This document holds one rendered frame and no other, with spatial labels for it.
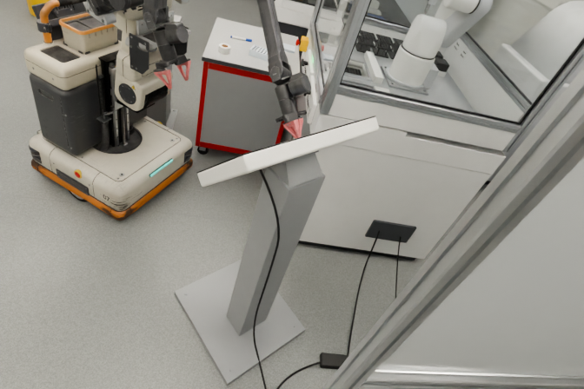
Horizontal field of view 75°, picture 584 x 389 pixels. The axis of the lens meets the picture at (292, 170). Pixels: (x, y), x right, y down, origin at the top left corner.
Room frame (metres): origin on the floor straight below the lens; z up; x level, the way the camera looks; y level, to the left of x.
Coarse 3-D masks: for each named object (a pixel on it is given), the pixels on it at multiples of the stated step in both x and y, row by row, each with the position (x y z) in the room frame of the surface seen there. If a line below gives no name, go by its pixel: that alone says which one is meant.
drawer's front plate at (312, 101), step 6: (312, 78) 1.78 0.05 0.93; (312, 84) 1.72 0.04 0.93; (312, 90) 1.66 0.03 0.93; (306, 96) 1.75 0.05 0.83; (312, 96) 1.61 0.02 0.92; (306, 102) 1.71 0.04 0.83; (312, 102) 1.57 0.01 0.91; (306, 108) 1.67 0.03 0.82; (312, 108) 1.54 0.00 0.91; (312, 114) 1.54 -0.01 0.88
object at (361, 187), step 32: (320, 160) 1.47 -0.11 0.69; (352, 160) 1.50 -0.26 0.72; (384, 160) 1.54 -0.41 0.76; (416, 160) 1.57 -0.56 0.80; (320, 192) 1.49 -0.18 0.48; (352, 192) 1.52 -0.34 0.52; (384, 192) 1.56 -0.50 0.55; (416, 192) 1.59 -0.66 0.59; (448, 192) 1.63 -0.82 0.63; (320, 224) 1.50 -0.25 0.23; (352, 224) 1.54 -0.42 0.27; (384, 224) 1.56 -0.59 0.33; (416, 224) 1.62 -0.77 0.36; (448, 224) 1.66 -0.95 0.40; (416, 256) 1.65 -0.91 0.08
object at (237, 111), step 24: (216, 24) 2.44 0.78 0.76; (240, 24) 2.56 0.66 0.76; (216, 48) 2.11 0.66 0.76; (240, 48) 2.21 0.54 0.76; (264, 48) 2.32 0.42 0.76; (216, 72) 1.99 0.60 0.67; (240, 72) 2.01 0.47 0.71; (264, 72) 2.03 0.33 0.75; (216, 96) 1.99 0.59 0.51; (240, 96) 2.02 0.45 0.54; (264, 96) 2.05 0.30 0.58; (216, 120) 2.00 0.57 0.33; (240, 120) 2.03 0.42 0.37; (264, 120) 2.06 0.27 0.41; (216, 144) 2.00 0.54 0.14; (240, 144) 2.03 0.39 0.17; (264, 144) 2.07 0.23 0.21
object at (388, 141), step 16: (320, 128) 1.46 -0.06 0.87; (384, 128) 1.52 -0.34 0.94; (352, 144) 1.50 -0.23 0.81; (368, 144) 1.51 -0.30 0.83; (384, 144) 1.53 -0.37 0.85; (400, 144) 1.54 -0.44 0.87; (416, 144) 1.56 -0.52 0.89; (432, 144) 1.57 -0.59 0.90; (448, 144) 1.60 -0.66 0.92; (464, 144) 1.65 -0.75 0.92; (432, 160) 1.58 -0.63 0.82; (448, 160) 1.60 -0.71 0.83; (464, 160) 1.62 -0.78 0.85; (480, 160) 1.63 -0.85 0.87; (496, 160) 1.65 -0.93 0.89
